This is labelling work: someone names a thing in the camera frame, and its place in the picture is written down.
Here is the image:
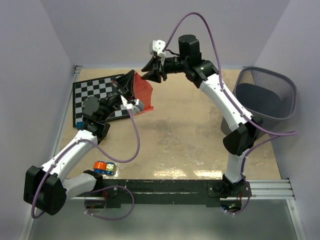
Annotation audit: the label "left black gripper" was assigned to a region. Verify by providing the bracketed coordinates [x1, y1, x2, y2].
[100, 70, 136, 122]

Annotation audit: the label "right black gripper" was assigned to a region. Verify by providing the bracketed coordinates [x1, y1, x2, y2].
[141, 54, 189, 84]

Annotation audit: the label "red plastic trash bag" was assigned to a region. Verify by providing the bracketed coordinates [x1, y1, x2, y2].
[133, 71, 154, 116]

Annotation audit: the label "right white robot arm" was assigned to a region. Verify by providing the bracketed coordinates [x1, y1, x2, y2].
[142, 34, 263, 198]

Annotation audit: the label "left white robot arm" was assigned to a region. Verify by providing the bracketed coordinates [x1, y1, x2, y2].
[23, 70, 144, 219]

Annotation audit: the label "grey mesh trash bin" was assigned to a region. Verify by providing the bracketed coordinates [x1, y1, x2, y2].
[231, 66, 297, 132]

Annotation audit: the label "black white chessboard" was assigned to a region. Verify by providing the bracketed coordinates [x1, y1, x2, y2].
[72, 73, 130, 128]

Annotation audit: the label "yellow blue toy blocks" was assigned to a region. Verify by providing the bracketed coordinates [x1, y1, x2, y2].
[75, 121, 108, 140]

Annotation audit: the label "orange tape roll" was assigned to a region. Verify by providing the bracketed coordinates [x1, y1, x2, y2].
[93, 161, 107, 174]

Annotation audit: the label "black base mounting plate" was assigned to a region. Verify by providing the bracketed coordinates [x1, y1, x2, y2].
[74, 178, 252, 209]

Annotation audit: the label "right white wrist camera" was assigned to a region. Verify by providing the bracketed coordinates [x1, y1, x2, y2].
[149, 40, 166, 65]

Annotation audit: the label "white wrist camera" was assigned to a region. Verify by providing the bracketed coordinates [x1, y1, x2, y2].
[120, 95, 145, 114]
[149, 40, 166, 65]

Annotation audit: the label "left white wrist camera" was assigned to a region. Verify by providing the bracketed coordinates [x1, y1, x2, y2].
[120, 95, 145, 114]

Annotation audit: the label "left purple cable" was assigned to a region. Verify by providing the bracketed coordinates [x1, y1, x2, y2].
[31, 112, 141, 221]

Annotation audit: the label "purple cable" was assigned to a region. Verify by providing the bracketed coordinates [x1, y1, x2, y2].
[31, 112, 141, 221]
[162, 11, 299, 216]

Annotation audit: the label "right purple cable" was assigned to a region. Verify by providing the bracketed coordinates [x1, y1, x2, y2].
[162, 11, 299, 216]

